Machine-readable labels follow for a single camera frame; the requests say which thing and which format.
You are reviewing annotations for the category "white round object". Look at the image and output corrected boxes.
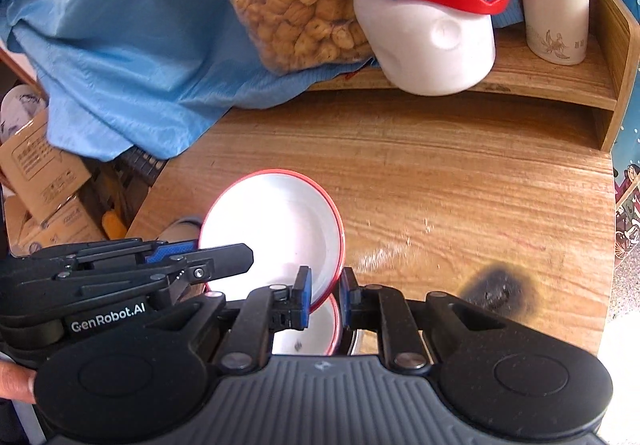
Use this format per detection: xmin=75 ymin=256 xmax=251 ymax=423
xmin=0 ymin=84 xmax=49 ymax=147

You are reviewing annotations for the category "brown cardboard box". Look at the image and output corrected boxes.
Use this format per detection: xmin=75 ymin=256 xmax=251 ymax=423
xmin=5 ymin=194 xmax=109 ymax=257
xmin=0 ymin=120 xmax=94 ymax=222

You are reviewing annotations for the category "black keyboard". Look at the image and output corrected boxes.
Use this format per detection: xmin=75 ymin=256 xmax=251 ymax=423
xmin=112 ymin=145 xmax=169 ymax=187

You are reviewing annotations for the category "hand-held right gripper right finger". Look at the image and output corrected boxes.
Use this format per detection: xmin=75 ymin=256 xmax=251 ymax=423
xmin=338 ymin=267 xmax=507 ymax=372

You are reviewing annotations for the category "white plate with red rim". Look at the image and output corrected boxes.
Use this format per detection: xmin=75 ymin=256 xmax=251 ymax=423
xmin=202 ymin=282 xmax=344 ymax=357
xmin=198 ymin=168 xmax=347 ymax=315

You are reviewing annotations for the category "yellow object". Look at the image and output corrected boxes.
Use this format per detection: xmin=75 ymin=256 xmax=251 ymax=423
xmin=102 ymin=210 xmax=129 ymax=241

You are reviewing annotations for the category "white jug with blue lid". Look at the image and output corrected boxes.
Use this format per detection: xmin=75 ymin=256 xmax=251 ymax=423
xmin=330 ymin=0 xmax=514 ymax=97

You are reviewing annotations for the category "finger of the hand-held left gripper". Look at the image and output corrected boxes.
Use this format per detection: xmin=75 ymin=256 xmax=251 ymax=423
xmin=167 ymin=243 xmax=255 ymax=296
xmin=142 ymin=239 xmax=202 ymax=267

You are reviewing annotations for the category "printed blue cloth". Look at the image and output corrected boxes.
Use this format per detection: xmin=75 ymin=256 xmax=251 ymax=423
xmin=570 ymin=0 xmax=640 ymax=272

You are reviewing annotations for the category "person's left hand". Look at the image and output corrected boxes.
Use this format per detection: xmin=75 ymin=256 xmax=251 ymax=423
xmin=0 ymin=359 xmax=39 ymax=405

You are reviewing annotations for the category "white steel-topped thermos cup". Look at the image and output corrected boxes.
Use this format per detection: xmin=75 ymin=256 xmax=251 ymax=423
xmin=516 ymin=0 xmax=591 ymax=66

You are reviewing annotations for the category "light blue striped cloth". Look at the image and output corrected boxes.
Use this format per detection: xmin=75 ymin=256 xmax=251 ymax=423
xmin=0 ymin=0 xmax=512 ymax=164

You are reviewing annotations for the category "wooden desk shelf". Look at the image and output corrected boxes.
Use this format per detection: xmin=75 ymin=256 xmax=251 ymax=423
xmin=300 ymin=0 xmax=640 ymax=154

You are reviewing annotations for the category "clear bag of biscuits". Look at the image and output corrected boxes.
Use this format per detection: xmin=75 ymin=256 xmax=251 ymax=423
xmin=184 ymin=0 xmax=377 ymax=76

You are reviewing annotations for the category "grey round dish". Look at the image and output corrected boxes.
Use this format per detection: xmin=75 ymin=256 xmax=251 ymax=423
xmin=157 ymin=216 xmax=206 ymax=244

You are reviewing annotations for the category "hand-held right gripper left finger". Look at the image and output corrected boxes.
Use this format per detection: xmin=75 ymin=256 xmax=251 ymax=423
xmin=145 ymin=266 xmax=315 ymax=374

